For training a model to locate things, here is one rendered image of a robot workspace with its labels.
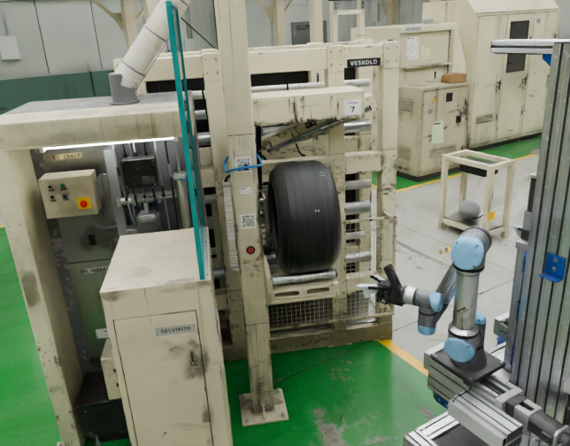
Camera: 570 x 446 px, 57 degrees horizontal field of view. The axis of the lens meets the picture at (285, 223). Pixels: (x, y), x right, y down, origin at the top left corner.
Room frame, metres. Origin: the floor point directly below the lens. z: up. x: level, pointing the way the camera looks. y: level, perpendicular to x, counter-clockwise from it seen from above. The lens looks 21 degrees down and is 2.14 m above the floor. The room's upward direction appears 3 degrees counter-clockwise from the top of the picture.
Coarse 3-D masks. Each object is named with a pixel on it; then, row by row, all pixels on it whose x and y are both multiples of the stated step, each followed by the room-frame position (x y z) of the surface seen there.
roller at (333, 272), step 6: (324, 270) 2.43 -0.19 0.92; (330, 270) 2.43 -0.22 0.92; (336, 270) 2.43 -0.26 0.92; (276, 276) 2.39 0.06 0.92; (282, 276) 2.39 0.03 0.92; (288, 276) 2.39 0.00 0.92; (294, 276) 2.39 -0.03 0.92; (300, 276) 2.39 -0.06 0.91; (306, 276) 2.40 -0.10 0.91; (312, 276) 2.40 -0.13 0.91; (318, 276) 2.40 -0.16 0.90; (324, 276) 2.41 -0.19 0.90; (330, 276) 2.41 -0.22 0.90; (336, 276) 2.42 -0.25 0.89; (276, 282) 2.37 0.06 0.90; (282, 282) 2.38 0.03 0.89; (288, 282) 2.38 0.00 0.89
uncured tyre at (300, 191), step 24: (288, 168) 2.49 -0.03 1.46; (312, 168) 2.48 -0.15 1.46; (288, 192) 2.35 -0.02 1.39; (312, 192) 2.35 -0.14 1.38; (336, 192) 2.40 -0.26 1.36; (288, 216) 2.29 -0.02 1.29; (312, 216) 2.29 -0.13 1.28; (336, 216) 2.32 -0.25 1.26; (288, 240) 2.27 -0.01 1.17; (312, 240) 2.27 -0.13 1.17; (336, 240) 2.30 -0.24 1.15; (288, 264) 2.32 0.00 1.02; (312, 264) 2.32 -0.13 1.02
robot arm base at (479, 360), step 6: (480, 348) 1.84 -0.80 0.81; (474, 354) 1.84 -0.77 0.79; (480, 354) 1.84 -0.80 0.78; (474, 360) 1.83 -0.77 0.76; (480, 360) 1.83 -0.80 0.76; (486, 360) 1.85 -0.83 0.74; (462, 366) 1.84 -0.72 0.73; (468, 366) 1.83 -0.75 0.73; (474, 366) 1.82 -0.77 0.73; (480, 366) 1.83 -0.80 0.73
